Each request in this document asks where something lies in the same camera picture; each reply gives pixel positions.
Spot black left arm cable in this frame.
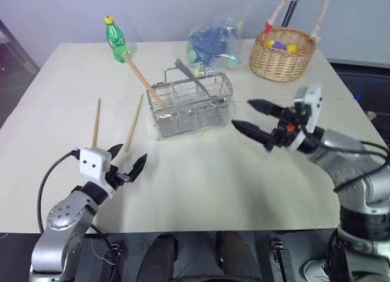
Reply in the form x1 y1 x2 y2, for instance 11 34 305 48
37 149 82 234

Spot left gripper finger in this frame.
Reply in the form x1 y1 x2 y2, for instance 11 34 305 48
127 153 149 183
106 143 124 161

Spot clear plastic bag of toys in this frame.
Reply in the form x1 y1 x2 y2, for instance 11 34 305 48
186 16 246 70

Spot black poles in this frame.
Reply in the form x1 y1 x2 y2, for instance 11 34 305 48
280 0 303 28

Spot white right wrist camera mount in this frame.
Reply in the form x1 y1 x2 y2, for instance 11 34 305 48
288 86 323 151

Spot thin black cable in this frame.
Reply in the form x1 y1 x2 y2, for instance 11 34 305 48
88 224 122 282

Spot silver wire basket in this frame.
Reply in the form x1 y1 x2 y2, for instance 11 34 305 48
146 66 235 142

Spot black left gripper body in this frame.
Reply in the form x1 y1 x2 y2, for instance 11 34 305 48
104 164 133 194

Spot dark metal shelf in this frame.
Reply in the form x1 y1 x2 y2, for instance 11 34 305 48
0 19 41 130

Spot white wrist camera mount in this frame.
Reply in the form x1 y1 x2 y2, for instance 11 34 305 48
78 147 117 198
288 86 323 151

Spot metal spoon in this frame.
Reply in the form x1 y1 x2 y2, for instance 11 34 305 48
174 58 215 99

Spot green plastic bottle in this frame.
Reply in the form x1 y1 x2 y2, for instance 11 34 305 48
104 15 132 65

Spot black furniture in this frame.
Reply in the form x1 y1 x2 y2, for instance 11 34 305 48
328 60 390 149

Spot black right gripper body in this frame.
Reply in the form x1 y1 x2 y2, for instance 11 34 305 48
270 106 306 148

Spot black bracket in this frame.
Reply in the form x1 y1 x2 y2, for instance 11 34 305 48
269 238 294 282

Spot dark rounded shape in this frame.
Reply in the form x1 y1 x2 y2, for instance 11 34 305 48
216 231 263 282
135 233 179 282

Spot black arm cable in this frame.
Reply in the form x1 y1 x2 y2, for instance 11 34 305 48
300 125 390 193
37 149 82 234

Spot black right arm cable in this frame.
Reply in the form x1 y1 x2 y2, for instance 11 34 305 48
300 125 390 193

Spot wicker basket with handle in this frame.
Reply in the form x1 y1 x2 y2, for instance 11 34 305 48
249 0 332 83

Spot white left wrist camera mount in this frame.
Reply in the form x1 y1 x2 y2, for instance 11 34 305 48
78 147 117 198

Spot white rounded object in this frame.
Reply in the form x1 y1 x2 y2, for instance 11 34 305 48
302 258 332 280

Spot wooden chopstick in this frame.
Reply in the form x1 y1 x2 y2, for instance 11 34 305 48
91 98 102 149
125 94 144 153
122 52 167 110

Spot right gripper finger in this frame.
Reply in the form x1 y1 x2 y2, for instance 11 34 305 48
247 99 283 117
232 119 275 152

